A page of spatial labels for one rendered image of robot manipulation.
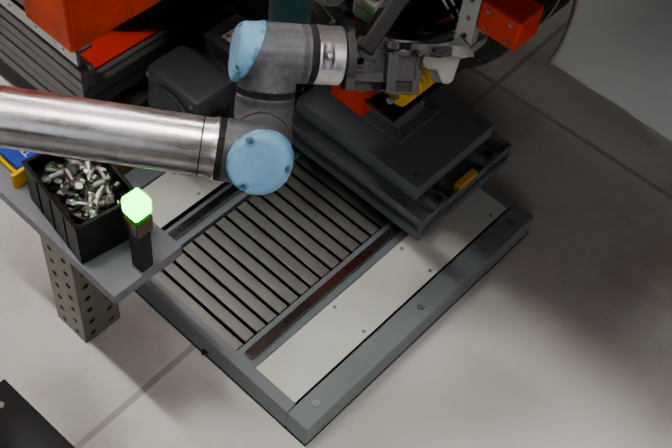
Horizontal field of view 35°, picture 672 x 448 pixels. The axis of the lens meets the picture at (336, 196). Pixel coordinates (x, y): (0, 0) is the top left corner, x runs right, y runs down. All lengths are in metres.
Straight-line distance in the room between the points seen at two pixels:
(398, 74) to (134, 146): 0.42
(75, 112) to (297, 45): 0.34
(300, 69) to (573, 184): 1.46
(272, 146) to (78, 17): 0.93
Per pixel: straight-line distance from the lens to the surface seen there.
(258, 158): 1.44
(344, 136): 2.58
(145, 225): 1.92
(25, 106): 1.48
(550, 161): 2.94
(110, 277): 2.05
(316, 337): 2.40
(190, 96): 2.40
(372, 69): 1.62
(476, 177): 2.63
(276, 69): 1.55
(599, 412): 2.53
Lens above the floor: 2.14
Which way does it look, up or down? 51 degrees down
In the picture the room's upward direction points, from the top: 8 degrees clockwise
